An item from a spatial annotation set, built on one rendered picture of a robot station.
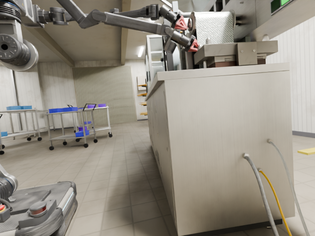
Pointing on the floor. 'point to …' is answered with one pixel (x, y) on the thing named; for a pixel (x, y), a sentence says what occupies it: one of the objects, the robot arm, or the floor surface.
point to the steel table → (32, 121)
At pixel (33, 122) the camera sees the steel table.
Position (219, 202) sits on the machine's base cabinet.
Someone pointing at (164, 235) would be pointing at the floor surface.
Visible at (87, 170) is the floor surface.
